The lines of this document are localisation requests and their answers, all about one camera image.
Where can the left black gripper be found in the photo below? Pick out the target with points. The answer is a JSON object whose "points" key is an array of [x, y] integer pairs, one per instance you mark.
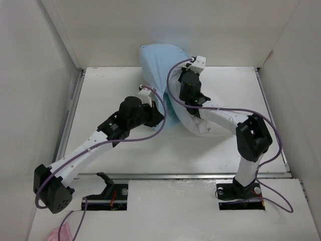
{"points": [[156, 118]]}

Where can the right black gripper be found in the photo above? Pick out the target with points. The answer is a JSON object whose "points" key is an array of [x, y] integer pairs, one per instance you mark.
{"points": [[185, 70]]}

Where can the white pillow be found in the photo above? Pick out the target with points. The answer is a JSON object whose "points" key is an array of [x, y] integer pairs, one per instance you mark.
{"points": [[210, 123]]}

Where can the light blue pillowcase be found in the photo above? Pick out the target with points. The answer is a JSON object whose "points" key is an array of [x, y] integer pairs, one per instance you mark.
{"points": [[156, 60]]}

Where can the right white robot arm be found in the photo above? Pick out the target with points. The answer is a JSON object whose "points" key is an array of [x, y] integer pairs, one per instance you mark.
{"points": [[196, 112]]}

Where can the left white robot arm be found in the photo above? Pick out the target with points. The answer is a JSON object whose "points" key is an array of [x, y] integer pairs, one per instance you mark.
{"points": [[52, 184]]}

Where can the pink plastic bag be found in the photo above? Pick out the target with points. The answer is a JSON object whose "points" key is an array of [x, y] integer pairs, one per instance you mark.
{"points": [[62, 233]]}

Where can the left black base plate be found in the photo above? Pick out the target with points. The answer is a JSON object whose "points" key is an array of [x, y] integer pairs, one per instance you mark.
{"points": [[115, 193]]}

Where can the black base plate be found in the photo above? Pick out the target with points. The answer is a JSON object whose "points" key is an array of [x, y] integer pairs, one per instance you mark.
{"points": [[115, 193], [231, 191]]}

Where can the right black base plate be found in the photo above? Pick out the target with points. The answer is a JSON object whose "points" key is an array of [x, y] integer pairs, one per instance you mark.
{"points": [[231, 191]]}

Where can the aluminium front rail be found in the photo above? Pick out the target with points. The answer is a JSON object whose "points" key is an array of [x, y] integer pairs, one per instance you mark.
{"points": [[154, 176]]}

